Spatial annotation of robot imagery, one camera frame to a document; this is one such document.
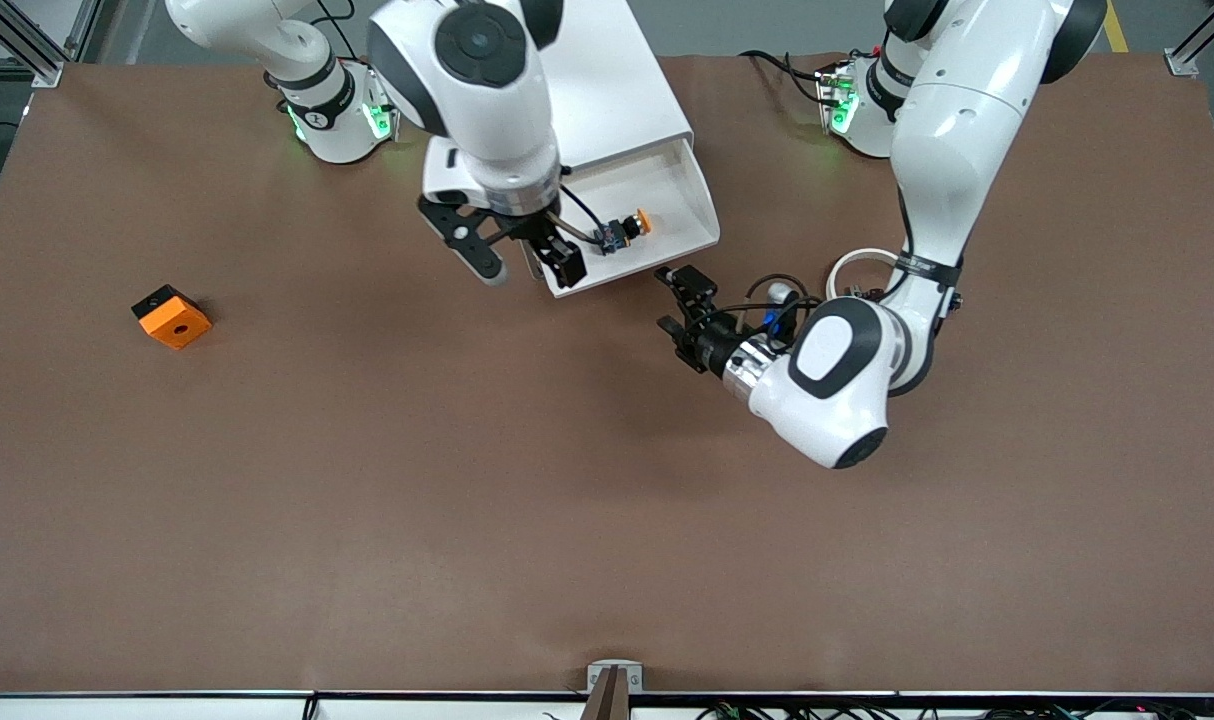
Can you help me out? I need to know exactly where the orange push button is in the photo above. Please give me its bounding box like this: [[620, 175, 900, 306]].
[[595, 207, 655, 255]]

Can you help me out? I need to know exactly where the orange black square block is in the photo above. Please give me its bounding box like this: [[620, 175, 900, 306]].
[[131, 284, 213, 351]]

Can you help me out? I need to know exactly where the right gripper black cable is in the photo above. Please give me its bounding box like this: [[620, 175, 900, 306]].
[[556, 183, 611, 244]]

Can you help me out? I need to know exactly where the white curved plastic bracket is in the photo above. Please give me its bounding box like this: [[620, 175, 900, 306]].
[[827, 247, 905, 298]]

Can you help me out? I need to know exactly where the black base cable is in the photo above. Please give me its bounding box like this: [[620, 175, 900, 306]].
[[740, 48, 838, 106]]

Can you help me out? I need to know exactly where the metal table edge bracket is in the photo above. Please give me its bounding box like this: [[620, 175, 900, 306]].
[[587, 660, 645, 693]]

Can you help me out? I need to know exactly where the brown post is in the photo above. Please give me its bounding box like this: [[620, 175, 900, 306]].
[[581, 668, 631, 720]]

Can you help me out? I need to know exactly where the aluminium frame profile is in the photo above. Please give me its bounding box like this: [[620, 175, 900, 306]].
[[1165, 0, 1214, 78], [0, 0, 65, 89]]

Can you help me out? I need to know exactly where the white table edge rail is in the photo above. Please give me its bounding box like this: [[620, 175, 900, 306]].
[[0, 688, 1214, 720]]

